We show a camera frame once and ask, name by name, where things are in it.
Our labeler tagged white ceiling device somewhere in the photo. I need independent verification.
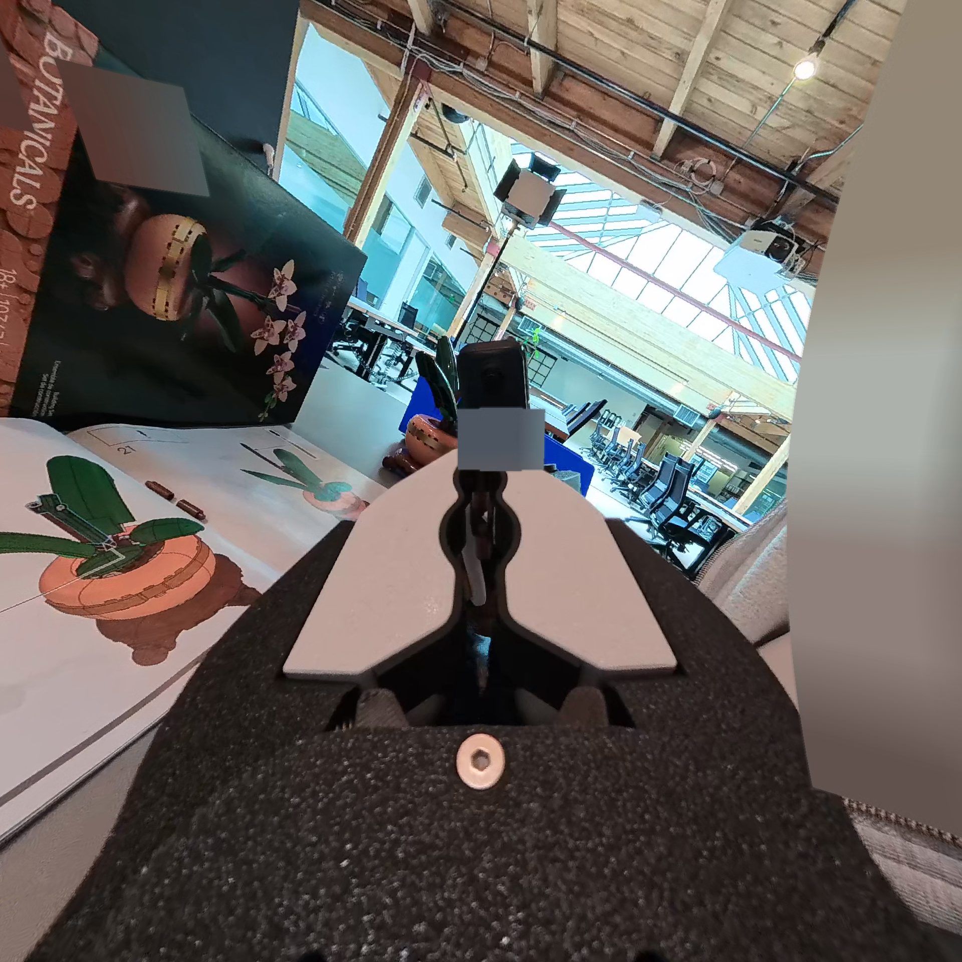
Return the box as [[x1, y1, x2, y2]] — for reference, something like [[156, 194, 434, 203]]
[[712, 218, 802, 284]]

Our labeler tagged dark toy set box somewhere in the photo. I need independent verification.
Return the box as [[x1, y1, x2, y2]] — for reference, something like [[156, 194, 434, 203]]
[[0, 0, 369, 431]]

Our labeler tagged brown toy brick stem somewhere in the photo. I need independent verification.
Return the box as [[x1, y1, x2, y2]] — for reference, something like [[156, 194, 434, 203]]
[[464, 470, 503, 607]]

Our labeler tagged open instruction booklet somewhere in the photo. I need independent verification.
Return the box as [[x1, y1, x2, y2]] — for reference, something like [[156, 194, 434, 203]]
[[0, 417, 392, 844]]

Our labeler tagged blue partition panel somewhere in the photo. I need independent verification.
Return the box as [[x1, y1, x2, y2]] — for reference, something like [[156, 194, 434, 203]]
[[415, 374, 589, 499]]

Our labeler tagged studio light on stand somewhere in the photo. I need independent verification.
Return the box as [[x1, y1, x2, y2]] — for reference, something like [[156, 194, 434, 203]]
[[449, 152, 569, 344]]

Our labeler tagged long wooden table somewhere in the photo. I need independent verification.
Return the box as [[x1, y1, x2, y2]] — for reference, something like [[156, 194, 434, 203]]
[[342, 295, 423, 341]]

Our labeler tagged row of black office chairs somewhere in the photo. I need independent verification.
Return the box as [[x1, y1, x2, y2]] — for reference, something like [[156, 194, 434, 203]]
[[582, 397, 736, 581]]

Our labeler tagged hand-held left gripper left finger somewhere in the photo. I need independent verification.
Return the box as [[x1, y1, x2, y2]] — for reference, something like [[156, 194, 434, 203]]
[[283, 453, 463, 687]]

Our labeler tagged toy brick orchid pot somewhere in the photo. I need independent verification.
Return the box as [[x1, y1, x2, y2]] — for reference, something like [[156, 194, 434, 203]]
[[382, 336, 461, 476]]

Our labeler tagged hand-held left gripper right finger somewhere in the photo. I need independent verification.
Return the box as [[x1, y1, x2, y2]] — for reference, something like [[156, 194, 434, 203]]
[[501, 469, 679, 673]]

